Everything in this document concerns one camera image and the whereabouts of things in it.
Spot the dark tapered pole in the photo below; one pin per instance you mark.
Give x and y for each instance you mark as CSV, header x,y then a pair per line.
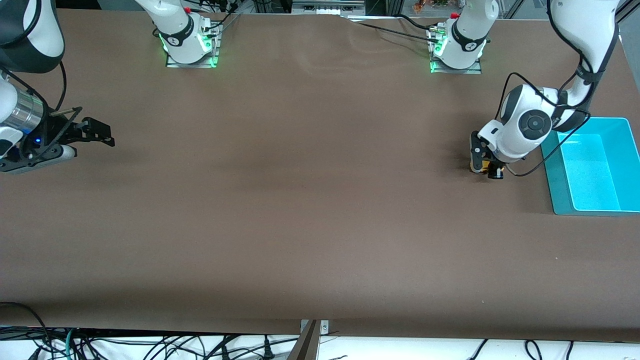
x,y
305,347

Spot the aluminium frame profile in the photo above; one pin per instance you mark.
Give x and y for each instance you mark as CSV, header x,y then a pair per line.
x,y
325,7

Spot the yellow beetle toy car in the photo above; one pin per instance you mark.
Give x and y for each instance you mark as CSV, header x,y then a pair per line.
x,y
476,169

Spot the orange background item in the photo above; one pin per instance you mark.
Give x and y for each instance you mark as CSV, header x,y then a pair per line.
x,y
422,6

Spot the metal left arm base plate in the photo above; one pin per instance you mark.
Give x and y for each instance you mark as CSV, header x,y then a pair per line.
x,y
475,70

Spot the metal table edge bracket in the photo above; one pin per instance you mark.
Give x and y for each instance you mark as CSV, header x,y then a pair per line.
x,y
325,327

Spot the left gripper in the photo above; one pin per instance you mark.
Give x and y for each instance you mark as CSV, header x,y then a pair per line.
x,y
495,171

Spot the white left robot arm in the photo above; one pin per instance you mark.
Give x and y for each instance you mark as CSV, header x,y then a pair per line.
x,y
532,122

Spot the teal plastic bin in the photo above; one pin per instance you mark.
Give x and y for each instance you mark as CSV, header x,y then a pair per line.
x,y
595,185

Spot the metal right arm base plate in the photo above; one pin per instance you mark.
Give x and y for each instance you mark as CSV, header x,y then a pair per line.
x,y
172,62

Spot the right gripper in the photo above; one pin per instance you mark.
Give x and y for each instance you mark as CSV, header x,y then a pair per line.
x,y
54,131

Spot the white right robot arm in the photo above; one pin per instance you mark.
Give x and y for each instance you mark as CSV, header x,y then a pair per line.
x,y
175,22

